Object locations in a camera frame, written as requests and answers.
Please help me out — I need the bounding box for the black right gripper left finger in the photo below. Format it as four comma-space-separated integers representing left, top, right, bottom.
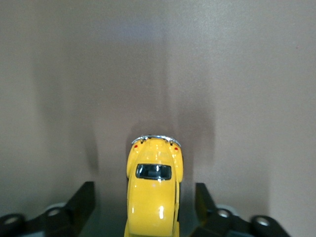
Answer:
0, 181, 96, 237

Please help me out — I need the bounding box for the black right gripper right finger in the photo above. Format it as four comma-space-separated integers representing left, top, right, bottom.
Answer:
195, 182, 293, 237

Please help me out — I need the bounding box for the yellow beetle toy car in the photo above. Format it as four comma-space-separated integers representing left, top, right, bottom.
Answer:
124, 134, 185, 237

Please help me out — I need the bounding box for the brown table cover mat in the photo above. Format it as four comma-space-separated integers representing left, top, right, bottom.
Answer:
0, 0, 316, 237

